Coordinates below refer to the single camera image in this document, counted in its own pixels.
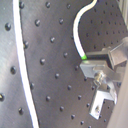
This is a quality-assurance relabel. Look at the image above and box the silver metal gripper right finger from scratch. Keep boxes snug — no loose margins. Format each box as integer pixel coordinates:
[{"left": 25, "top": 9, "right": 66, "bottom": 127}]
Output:
[{"left": 80, "top": 37, "right": 128, "bottom": 77}]

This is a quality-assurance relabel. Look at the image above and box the silver angled gripper left finger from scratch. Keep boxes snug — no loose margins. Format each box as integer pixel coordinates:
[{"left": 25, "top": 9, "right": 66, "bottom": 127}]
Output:
[{"left": 89, "top": 67, "right": 125, "bottom": 119}]

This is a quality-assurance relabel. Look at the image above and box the white cable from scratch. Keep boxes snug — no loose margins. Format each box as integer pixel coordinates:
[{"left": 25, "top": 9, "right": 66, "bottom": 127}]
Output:
[{"left": 72, "top": 0, "right": 99, "bottom": 62}]

